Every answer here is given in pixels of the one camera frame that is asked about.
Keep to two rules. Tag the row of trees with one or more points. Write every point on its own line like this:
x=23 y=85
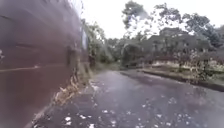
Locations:
x=133 y=50

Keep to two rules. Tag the wet grey asphalt path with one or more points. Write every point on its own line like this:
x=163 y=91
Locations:
x=133 y=100

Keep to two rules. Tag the leaf-strewn dirt strip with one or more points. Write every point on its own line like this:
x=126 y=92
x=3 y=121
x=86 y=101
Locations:
x=68 y=93

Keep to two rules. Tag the weedy grass verge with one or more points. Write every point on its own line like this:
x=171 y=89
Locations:
x=186 y=71

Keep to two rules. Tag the tall brown wooden fence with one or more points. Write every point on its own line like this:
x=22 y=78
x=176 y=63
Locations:
x=33 y=60

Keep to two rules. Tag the dark timber edging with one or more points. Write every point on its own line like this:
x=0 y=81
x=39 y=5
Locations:
x=200 y=83

